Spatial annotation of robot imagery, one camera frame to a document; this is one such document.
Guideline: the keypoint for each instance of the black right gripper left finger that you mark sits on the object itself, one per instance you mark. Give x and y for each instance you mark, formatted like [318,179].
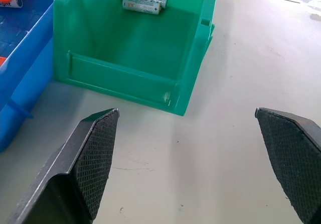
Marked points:
[75,173]

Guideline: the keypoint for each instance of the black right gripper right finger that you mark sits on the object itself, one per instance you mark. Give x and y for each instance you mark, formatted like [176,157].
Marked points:
[293,158]

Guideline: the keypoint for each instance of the green plastic storage bin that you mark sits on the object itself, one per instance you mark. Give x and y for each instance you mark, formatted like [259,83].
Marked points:
[140,58]

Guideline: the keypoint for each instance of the red object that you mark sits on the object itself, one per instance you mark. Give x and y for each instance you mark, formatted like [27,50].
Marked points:
[2,61]

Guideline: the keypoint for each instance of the blue plastic storage bin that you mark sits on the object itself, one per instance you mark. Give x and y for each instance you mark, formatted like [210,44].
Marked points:
[22,48]

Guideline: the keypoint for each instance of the white battery with orange print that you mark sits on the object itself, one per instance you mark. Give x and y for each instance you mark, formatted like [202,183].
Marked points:
[141,6]

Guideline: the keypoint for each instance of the white battery with blue print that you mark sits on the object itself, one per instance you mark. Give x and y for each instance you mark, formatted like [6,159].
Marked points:
[11,1]

